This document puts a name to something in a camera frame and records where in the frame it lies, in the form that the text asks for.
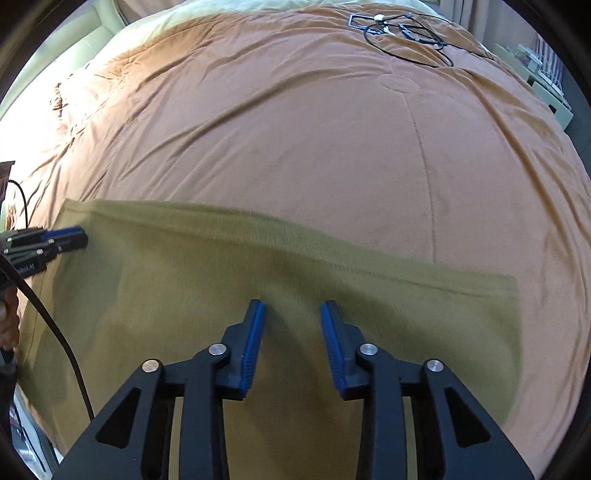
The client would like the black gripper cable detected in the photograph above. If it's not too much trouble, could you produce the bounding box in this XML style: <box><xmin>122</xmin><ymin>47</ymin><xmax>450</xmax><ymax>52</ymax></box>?
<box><xmin>0</xmin><ymin>178</ymin><xmax>96</xmax><ymax>423</ymax></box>

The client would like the orange bed duvet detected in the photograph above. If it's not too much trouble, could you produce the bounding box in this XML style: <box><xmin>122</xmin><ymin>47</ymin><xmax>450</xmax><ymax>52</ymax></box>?
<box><xmin>1</xmin><ymin>4</ymin><xmax>590</xmax><ymax>478</ymax></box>

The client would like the black cable bundle on bed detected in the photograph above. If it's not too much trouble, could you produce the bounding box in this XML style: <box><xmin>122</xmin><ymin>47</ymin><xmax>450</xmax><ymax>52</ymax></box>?
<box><xmin>348</xmin><ymin>11</ymin><xmax>493</xmax><ymax>69</ymax></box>

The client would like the person left hand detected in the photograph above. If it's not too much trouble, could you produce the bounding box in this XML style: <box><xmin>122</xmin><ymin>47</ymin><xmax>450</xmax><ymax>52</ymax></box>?
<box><xmin>0</xmin><ymin>287</ymin><xmax>20</xmax><ymax>351</ymax></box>

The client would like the cream padded headboard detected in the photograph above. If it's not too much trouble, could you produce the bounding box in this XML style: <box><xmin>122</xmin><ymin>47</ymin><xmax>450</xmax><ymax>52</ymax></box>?
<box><xmin>1</xmin><ymin>1</ymin><xmax>127</xmax><ymax>117</ymax></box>

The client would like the cream yellow blanket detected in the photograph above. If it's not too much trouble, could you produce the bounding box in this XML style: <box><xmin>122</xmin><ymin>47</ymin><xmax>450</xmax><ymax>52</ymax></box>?
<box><xmin>97</xmin><ymin>0</ymin><xmax>445</xmax><ymax>61</ymax></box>

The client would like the olive graphic t-shirt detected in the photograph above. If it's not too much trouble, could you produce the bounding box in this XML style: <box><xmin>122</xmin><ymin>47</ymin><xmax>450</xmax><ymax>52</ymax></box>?
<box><xmin>32</xmin><ymin>200</ymin><xmax>522</xmax><ymax>479</ymax></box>

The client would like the striped gift bag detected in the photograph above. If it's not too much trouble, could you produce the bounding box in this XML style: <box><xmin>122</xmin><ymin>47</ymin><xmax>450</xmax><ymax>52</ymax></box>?
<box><xmin>534</xmin><ymin>35</ymin><xmax>564</xmax><ymax>91</ymax></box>

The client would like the cream bedside drawer cabinet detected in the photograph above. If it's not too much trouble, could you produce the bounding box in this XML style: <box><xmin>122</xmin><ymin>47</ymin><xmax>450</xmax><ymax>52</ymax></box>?
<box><xmin>493</xmin><ymin>44</ymin><xmax>574</xmax><ymax>130</ymax></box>

